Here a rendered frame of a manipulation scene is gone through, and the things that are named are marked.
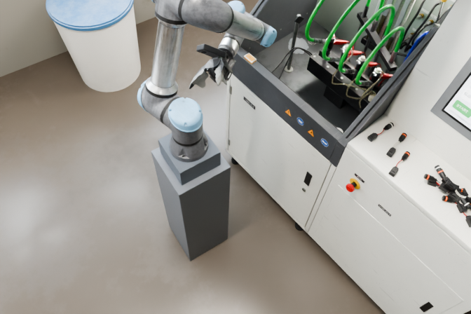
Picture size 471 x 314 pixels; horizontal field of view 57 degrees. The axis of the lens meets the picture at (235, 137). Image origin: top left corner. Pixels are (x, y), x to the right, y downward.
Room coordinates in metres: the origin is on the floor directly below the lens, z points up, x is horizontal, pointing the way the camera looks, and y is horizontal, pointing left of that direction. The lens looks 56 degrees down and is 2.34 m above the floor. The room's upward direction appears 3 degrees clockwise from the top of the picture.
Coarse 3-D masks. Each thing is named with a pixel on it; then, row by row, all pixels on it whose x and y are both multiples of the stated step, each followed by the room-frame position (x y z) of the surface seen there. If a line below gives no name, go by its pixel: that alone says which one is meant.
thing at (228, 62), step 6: (222, 48) 1.24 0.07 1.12; (228, 48) 1.23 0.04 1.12; (228, 54) 1.23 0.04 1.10; (210, 60) 1.19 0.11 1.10; (216, 60) 1.17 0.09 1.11; (228, 60) 1.21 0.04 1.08; (234, 60) 1.23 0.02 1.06; (210, 66) 1.15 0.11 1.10; (216, 66) 1.14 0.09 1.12; (228, 66) 1.17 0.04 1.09; (210, 72) 1.15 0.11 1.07; (228, 72) 1.16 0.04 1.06; (228, 78) 1.13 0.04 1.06
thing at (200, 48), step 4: (204, 44) 1.18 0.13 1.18; (200, 48) 1.18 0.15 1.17; (204, 48) 1.17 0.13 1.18; (208, 48) 1.18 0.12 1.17; (212, 48) 1.19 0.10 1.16; (216, 48) 1.20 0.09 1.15; (200, 52) 1.18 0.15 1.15; (204, 52) 1.17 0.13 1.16; (208, 52) 1.18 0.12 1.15; (212, 52) 1.18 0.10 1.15; (216, 52) 1.19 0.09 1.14; (220, 52) 1.20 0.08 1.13; (224, 52) 1.22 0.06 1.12; (212, 56) 1.20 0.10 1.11; (216, 56) 1.20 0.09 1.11; (220, 56) 1.20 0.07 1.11; (224, 56) 1.20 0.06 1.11
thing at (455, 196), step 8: (440, 168) 0.81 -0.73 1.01; (424, 176) 0.78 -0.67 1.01; (432, 176) 0.77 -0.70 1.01; (440, 176) 0.78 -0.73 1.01; (432, 184) 0.75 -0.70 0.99; (440, 184) 0.75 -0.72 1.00; (448, 184) 0.73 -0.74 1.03; (456, 184) 0.75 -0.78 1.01; (448, 192) 0.72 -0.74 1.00; (456, 192) 0.72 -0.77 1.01; (464, 192) 0.72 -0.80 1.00; (448, 200) 0.69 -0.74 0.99; (456, 200) 0.69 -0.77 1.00; (464, 200) 0.69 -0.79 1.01; (464, 208) 0.66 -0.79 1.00
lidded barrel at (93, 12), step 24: (48, 0) 2.05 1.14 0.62; (72, 0) 2.07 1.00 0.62; (96, 0) 2.08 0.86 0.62; (120, 0) 2.09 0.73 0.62; (72, 24) 1.86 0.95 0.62; (96, 24) 1.87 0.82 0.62; (120, 24) 1.95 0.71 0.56; (72, 48) 1.89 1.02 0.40; (96, 48) 1.87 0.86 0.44; (120, 48) 1.94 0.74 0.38; (96, 72) 1.88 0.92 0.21; (120, 72) 1.92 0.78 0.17
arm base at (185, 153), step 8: (176, 144) 0.87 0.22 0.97; (184, 144) 0.86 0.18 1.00; (192, 144) 0.87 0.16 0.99; (200, 144) 0.88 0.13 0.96; (176, 152) 0.86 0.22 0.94; (184, 152) 0.86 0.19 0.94; (192, 152) 0.86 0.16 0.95; (200, 152) 0.87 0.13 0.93; (184, 160) 0.84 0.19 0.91; (192, 160) 0.85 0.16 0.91
